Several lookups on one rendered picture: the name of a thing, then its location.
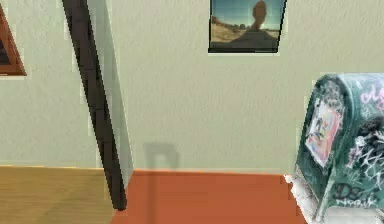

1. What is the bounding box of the dark brown door frame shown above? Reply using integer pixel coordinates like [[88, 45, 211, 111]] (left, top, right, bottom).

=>
[[61, 0, 128, 212]]

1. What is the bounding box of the green graffiti mailbox bin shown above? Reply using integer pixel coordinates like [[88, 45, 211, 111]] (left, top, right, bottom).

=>
[[283, 73, 384, 224]]

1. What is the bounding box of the brown framed wall picture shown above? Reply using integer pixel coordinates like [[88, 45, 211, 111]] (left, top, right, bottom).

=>
[[0, 3, 28, 77]]

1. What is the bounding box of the framed desert landscape picture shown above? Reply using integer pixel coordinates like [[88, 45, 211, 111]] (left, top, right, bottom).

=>
[[207, 0, 288, 54]]

